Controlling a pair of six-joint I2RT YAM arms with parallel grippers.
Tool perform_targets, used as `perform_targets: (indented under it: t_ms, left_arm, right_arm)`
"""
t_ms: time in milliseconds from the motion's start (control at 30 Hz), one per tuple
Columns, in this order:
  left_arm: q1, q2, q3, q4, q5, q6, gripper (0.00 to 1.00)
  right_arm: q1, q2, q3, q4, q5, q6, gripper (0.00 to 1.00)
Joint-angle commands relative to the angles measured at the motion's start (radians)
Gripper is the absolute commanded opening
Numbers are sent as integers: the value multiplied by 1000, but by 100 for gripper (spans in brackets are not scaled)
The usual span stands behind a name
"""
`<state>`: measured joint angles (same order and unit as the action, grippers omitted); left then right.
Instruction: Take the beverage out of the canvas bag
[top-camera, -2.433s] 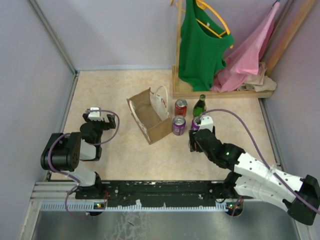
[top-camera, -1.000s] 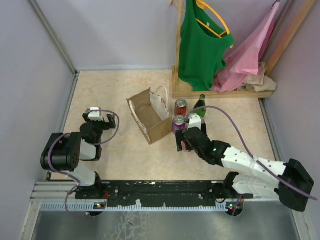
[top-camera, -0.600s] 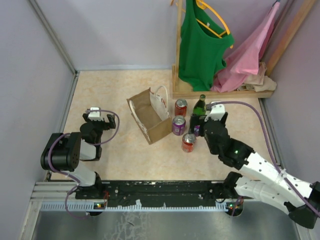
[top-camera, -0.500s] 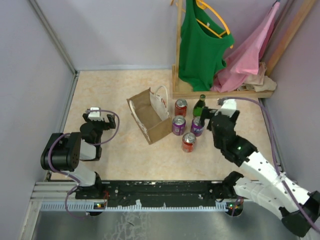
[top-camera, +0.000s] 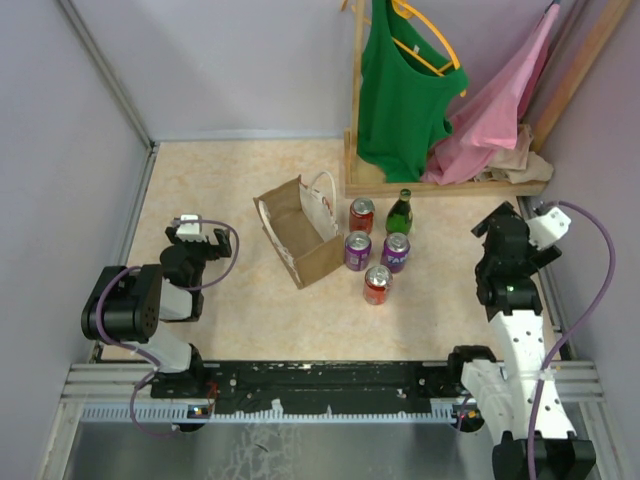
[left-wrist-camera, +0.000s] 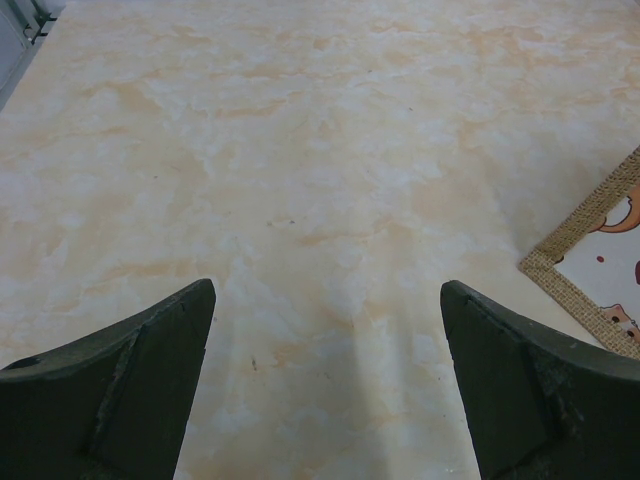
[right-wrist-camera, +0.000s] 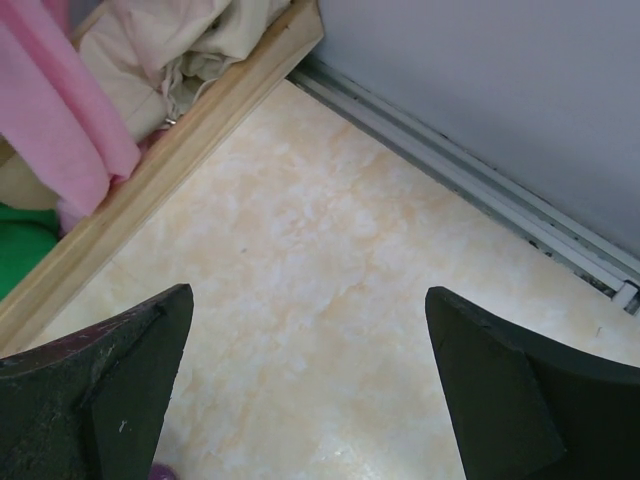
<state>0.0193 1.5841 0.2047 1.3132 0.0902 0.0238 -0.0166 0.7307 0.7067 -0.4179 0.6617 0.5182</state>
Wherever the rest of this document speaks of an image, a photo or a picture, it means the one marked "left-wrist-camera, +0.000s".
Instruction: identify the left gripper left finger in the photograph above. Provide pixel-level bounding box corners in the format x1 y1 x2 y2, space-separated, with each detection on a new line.
1 279 216 479

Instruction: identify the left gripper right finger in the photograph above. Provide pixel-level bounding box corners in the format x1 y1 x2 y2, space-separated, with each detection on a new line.
440 281 639 479

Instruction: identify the burlap canvas tote bag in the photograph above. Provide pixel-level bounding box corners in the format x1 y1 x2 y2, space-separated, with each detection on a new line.
519 150 639 359

